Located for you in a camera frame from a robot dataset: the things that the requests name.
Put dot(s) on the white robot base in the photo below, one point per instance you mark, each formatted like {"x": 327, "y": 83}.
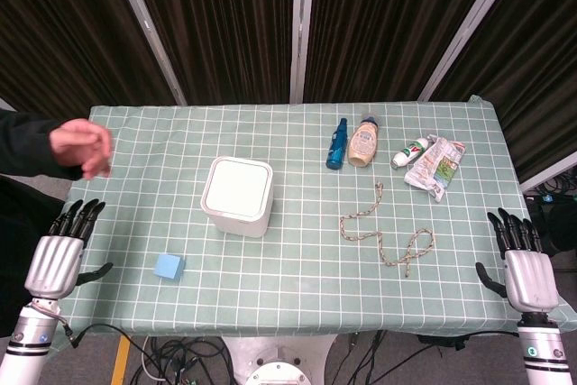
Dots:
{"x": 279, "y": 362}

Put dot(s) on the green white checked tablecloth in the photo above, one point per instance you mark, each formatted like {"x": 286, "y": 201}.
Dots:
{"x": 293, "y": 277}

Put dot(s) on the blue foam cube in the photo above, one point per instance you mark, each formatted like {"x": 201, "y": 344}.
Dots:
{"x": 169, "y": 266}

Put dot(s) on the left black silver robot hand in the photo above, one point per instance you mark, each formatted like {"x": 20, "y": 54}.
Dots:
{"x": 54, "y": 263}

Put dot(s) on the grey metal partition post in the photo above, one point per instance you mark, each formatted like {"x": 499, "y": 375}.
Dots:
{"x": 151, "y": 38}
{"x": 550, "y": 174}
{"x": 301, "y": 29}
{"x": 469, "y": 33}

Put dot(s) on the small white green-label bottle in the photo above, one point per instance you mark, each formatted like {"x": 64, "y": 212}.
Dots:
{"x": 409, "y": 152}

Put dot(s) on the dark brown curtain panel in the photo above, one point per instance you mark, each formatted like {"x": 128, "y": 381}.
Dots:
{"x": 387, "y": 24}
{"x": 225, "y": 24}
{"x": 58, "y": 29}
{"x": 532, "y": 65}

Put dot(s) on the blue spray bottle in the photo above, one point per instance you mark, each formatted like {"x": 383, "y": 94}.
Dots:
{"x": 337, "y": 148}

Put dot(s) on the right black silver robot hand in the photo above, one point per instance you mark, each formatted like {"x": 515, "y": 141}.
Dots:
{"x": 529, "y": 274}

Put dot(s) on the crumpled white snack wrapper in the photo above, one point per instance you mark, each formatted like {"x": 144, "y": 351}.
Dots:
{"x": 435, "y": 168}

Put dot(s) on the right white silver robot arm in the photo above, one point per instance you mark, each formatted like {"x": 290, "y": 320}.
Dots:
{"x": 543, "y": 349}

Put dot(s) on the bare person hand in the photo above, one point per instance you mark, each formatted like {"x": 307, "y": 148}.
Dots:
{"x": 79, "y": 143}

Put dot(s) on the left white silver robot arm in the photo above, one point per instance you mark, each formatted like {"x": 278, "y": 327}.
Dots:
{"x": 27, "y": 340}

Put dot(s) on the white plastic bin lid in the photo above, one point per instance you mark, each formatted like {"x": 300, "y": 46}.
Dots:
{"x": 236, "y": 186}

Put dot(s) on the white square container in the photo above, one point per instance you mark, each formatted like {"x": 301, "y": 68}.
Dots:
{"x": 239, "y": 204}

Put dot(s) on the black sleeved person forearm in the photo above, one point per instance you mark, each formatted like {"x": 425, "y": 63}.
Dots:
{"x": 27, "y": 141}

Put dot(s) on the beige mayonnaise squeeze bottle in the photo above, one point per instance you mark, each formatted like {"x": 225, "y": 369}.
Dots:
{"x": 362, "y": 143}

